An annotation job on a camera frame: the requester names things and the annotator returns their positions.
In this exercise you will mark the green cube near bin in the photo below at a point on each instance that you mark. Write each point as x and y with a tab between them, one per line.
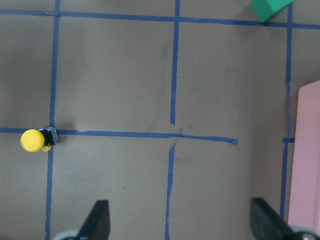
266	9

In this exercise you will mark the pink plastic bin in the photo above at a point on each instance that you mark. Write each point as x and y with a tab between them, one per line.
304	203

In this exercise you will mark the yellow push button switch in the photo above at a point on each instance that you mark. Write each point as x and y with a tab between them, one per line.
34	140

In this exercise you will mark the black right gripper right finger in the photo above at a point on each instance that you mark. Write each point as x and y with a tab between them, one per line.
265	223

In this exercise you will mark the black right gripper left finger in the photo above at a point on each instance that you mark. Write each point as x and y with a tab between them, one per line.
97	225

